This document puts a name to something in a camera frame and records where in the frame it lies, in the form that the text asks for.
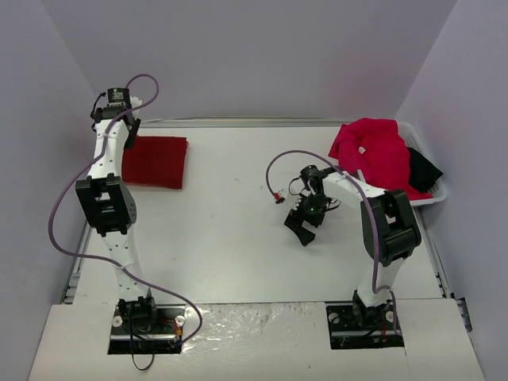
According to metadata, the dark red t-shirt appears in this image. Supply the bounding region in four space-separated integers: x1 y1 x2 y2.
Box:
121 137 188 190

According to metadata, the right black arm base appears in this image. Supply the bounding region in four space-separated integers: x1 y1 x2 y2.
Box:
325 299 404 350

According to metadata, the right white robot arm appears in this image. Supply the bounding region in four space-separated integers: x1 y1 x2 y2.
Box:
284 165 421 328

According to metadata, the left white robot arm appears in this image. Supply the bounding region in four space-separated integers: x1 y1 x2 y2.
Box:
75 87 160 332

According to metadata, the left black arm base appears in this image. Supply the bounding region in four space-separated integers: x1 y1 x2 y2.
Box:
108 302 186 355

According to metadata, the bright pink t-shirt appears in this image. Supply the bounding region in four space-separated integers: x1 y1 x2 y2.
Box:
329 117 432 201

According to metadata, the black garment in basket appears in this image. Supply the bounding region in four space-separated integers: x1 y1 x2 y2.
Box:
408 148 444 193

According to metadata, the white plastic laundry basket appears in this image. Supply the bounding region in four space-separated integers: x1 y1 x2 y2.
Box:
356 121 450 210

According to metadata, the white foreground cover board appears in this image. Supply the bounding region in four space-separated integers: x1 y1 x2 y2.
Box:
30 299 483 380

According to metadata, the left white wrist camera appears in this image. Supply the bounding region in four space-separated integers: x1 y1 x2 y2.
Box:
130 96 143 118

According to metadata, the thin black cable loop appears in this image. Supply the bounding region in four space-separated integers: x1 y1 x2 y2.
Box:
129 317 157 372

